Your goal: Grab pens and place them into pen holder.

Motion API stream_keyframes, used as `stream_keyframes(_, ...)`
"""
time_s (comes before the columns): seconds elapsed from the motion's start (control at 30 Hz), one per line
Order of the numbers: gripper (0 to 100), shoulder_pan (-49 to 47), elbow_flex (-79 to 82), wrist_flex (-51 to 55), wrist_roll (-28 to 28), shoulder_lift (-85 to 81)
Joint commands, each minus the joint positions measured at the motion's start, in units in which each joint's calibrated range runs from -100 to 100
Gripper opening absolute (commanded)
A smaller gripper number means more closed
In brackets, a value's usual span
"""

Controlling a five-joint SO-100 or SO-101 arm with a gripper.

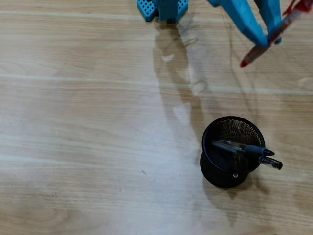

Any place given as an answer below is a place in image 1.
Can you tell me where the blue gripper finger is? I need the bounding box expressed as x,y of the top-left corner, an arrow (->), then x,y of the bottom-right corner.
254,0 -> 282,45
206,0 -> 269,47

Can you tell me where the red gel pen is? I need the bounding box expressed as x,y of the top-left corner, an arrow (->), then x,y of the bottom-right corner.
239,0 -> 313,69

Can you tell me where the clear pen grey grip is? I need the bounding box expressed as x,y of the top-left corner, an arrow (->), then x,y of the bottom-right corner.
212,140 -> 275,157

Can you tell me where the clear barrel black pen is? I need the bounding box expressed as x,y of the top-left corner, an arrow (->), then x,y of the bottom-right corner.
229,153 -> 284,171

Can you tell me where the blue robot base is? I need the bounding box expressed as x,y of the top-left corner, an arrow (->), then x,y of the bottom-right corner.
136,0 -> 189,24

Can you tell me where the black mesh pen holder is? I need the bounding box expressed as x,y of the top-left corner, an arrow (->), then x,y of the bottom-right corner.
200,116 -> 267,189

